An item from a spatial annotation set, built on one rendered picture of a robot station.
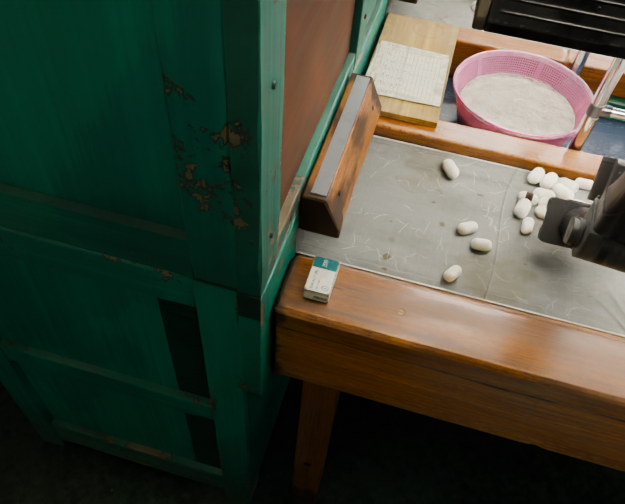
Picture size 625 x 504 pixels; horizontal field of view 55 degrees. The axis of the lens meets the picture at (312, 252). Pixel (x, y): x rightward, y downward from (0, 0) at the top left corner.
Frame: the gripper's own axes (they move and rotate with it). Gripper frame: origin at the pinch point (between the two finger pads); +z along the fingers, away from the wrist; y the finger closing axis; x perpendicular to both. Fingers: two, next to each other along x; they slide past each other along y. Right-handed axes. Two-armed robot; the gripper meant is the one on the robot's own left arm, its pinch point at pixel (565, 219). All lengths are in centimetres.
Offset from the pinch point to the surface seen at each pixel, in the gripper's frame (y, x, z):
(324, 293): 32.3, 15.0, -23.0
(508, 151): 9.9, -8.4, 8.9
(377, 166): 30.7, -1.3, 4.1
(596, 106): -1.3, -18.3, 7.3
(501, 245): 9.1, 5.8, -4.5
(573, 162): -1.0, -9.0, 9.6
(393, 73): 32.6, -18.0, 18.2
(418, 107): 26.5, -12.6, 12.0
